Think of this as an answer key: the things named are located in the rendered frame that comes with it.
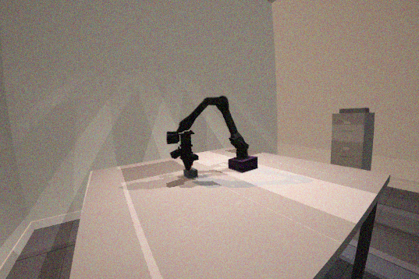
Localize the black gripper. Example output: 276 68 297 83
179 143 199 171

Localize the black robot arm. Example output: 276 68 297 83
167 96 249 160

